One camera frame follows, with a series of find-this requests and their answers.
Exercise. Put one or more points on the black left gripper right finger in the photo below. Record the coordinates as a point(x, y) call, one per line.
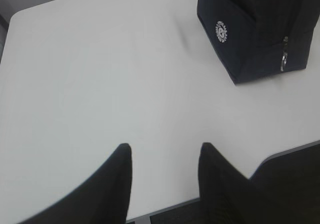
point(284, 189)

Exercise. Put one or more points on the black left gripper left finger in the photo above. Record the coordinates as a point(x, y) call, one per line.
point(103, 198)

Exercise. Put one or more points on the navy blue lunch bag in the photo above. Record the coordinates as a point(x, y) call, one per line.
point(259, 38)

